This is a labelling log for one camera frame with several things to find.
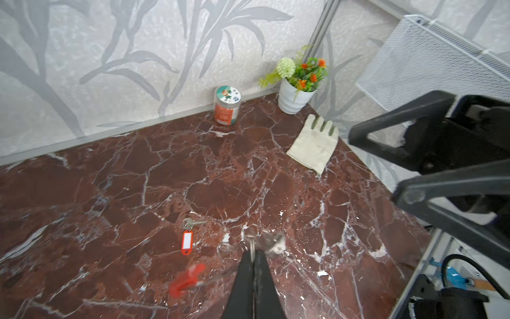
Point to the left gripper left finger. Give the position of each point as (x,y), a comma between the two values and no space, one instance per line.
(240,301)

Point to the metal keyring with red handle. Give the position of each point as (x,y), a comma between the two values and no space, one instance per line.
(268,243)

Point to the white pot with flowers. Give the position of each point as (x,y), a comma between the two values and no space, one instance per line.
(299,79)

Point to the cream work glove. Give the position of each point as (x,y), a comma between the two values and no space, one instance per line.
(315,144)

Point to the blue toy garden fork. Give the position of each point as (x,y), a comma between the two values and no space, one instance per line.
(461,277)

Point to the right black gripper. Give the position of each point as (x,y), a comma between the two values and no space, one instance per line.
(477,132)

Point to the white wire mesh basket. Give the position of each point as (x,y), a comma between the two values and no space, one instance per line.
(422,55)

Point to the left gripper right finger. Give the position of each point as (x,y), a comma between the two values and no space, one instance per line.
(266,301)

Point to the key with red tag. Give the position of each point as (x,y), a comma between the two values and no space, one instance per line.
(187,238)

